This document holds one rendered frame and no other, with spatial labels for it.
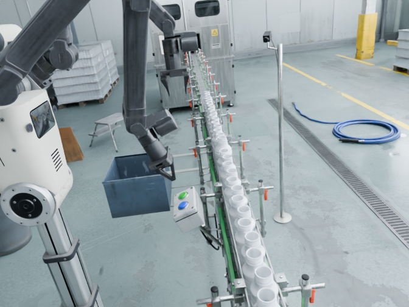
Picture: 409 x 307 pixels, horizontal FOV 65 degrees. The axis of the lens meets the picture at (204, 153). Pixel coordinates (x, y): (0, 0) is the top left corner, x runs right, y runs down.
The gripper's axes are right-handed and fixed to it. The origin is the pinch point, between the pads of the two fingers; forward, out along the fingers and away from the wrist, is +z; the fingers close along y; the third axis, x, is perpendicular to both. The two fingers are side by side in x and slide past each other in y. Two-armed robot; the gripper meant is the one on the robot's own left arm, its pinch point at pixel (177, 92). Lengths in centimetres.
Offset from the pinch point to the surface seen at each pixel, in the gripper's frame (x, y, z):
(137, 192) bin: -22, 29, 53
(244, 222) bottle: 53, -15, 25
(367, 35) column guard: -733, -464, 84
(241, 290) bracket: 71, -11, 29
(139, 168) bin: -52, 32, 54
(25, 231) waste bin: -112, 153, 127
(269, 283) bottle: 73, -17, 25
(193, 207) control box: 37.7, -1.5, 27.6
